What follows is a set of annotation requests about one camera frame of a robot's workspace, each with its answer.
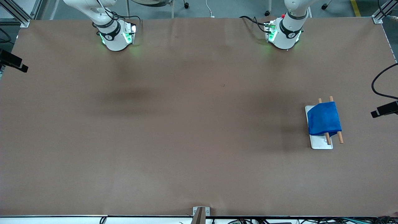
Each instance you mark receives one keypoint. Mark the white towel rack wooden bars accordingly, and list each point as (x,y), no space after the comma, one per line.
(320,142)

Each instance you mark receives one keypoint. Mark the blue microfibre towel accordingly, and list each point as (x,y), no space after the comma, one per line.
(323,119)

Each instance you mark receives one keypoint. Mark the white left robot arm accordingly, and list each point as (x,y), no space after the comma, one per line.
(287,34)

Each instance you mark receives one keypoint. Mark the aluminium frame post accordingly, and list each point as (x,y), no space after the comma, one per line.
(18,17)
(381,15)

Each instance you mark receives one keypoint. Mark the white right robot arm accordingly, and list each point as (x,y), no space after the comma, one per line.
(115,40)

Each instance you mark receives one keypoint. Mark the grey metal mount bracket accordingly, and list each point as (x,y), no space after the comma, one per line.
(201,214)

